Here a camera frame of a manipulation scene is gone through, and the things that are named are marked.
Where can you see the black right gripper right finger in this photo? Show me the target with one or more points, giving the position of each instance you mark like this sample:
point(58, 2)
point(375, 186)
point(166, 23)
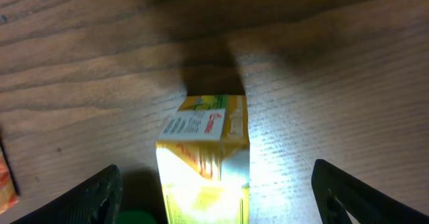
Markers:
point(340, 196)

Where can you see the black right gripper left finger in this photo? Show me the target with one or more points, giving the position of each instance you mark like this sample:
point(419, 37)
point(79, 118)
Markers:
point(97, 200)

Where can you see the green lid jar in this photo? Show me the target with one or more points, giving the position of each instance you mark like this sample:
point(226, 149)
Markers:
point(135, 217)

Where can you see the orange snack packet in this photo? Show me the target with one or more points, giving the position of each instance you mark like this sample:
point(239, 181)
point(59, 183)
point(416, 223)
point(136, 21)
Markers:
point(9, 192)

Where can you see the green tea carton box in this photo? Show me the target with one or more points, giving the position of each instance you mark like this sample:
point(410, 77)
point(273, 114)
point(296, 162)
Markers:
point(203, 161)

